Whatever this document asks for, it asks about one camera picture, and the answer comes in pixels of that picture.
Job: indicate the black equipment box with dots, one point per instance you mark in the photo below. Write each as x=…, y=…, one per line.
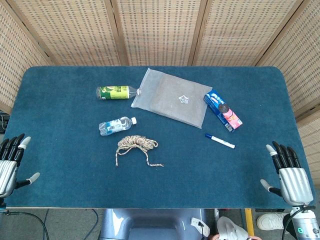
x=3, y=122

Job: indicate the grey mesh zipper pouch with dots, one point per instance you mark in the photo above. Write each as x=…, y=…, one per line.
x=172, y=98

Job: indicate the yellow metal post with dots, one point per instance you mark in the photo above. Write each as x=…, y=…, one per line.
x=249, y=221

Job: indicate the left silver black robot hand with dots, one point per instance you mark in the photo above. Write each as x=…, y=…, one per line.
x=7, y=172

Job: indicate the clear blue label water bottle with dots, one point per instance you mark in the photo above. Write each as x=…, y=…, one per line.
x=115, y=125

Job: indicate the white grey sneaker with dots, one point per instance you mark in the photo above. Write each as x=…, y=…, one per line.
x=228, y=228

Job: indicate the white marker blue cap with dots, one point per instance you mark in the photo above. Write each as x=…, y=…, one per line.
x=220, y=140

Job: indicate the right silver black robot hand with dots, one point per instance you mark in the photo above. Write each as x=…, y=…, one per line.
x=295, y=182

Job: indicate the woven bamboo screen panel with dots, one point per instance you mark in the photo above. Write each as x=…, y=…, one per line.
x=17, y=65
x=240, y=30
x=300, y=62
x=70, y=30
x=157, y=30

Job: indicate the green label plastic bottle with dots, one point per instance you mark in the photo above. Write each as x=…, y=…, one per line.
x=113, y=92

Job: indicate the teal felt table cover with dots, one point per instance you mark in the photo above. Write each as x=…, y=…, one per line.
x=75, y=175

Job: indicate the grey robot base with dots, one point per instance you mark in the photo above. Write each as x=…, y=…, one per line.
x=150, y=225

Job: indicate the white plug socket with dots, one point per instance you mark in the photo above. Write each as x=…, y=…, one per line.
x=195, y=221

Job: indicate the blue pink cookie box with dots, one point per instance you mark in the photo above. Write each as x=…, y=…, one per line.
x=223, y=111

